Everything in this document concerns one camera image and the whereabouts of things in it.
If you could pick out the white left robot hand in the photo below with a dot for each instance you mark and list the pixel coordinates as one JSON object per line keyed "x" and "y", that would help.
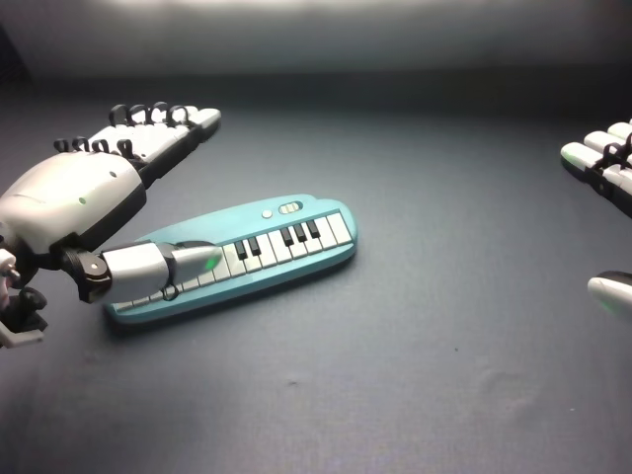
{"x": 74, "y": 187}

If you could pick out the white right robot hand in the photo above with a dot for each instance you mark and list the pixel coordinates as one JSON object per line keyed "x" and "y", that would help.
{"x": 612, "y": 173}

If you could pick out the grey table cloth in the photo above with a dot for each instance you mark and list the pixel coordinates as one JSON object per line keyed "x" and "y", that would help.
{"x": 395, "y": 395}

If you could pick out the teal toy piano keyboard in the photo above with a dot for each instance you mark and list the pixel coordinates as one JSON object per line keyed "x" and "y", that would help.
{"x": 306, "y": 212}

